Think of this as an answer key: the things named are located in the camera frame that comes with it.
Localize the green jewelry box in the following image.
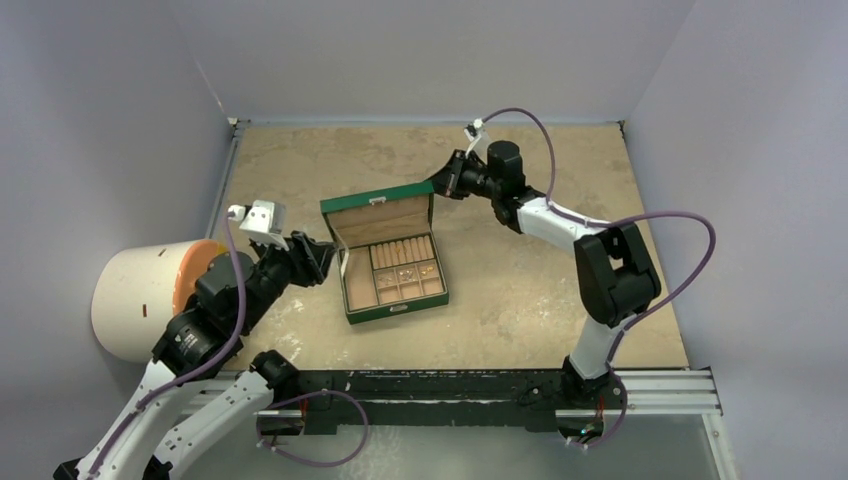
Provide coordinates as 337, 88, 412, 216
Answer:
319, 181, 450, 325

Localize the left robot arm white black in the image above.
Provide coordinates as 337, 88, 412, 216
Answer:
53, 231, 337, 479

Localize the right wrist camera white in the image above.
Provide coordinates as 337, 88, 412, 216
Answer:
463, 118, 491, 160

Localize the aluminium frame rail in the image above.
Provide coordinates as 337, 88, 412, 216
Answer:
617, 369, 723, 415

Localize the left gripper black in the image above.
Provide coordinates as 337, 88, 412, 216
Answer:
237, 228, 336, 331

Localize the silver crystal drop earring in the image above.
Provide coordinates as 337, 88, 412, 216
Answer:
398, 267, 419, 282

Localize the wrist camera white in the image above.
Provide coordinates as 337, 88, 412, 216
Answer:
463, 118, 491, 160
226, 200, 289, 251

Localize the white cylinder orange yellow face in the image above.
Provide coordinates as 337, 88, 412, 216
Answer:
90, 239, 223, 363

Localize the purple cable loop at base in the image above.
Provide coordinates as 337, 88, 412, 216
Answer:
254, 392, 369, 469

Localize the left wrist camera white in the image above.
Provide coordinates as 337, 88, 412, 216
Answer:
226, 200, 289, 251

